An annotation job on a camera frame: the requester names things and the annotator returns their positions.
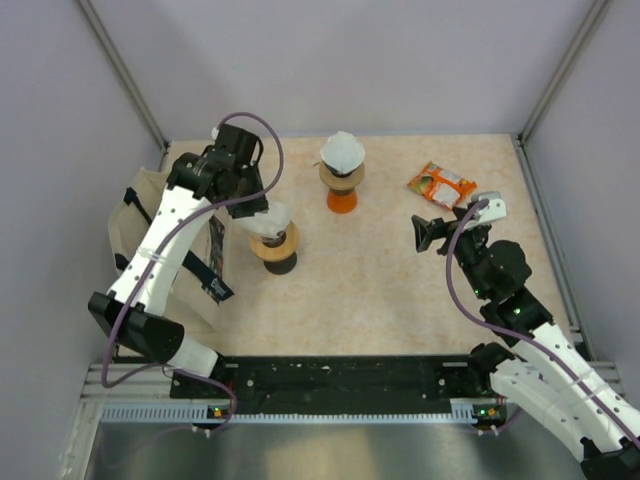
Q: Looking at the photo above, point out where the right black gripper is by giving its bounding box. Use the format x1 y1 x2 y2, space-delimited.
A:
412 206 490 300

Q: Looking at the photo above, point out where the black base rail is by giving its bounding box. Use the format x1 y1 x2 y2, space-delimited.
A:
170 355 508 423

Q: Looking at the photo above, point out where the aluminium frame rail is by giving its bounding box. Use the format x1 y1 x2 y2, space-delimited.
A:
79 362 626 426

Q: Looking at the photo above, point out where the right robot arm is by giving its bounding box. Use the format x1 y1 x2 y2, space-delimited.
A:
411 209 639 479

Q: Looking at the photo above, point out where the dark glass carafe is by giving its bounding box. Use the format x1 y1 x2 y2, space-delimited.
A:
263 253 297 275

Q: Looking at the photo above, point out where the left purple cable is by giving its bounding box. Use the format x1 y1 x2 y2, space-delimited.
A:
101 112 286 441

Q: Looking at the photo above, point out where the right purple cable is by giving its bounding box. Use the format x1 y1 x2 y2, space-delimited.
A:
444 198 640 449

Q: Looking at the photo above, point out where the wooden ring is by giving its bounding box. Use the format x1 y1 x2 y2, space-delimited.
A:
319 163 366 193
248 222 301 264

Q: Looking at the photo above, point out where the orange snack packet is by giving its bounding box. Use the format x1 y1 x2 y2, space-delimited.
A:
407 162 477 211

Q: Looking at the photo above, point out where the blue ribbed glass dripper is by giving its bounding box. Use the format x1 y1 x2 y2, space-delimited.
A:
327 165 353 178

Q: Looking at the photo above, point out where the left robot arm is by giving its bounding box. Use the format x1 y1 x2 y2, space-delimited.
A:
88 122 269 397

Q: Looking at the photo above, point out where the orange glass carafe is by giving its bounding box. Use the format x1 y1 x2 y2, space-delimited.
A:
326 189 358 214

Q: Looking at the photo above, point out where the beige canvas tote bag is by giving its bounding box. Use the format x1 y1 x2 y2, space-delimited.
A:
108 168 231 332

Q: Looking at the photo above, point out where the purple cable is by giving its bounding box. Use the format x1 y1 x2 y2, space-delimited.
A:
101 112 286 441
444 198 640 449

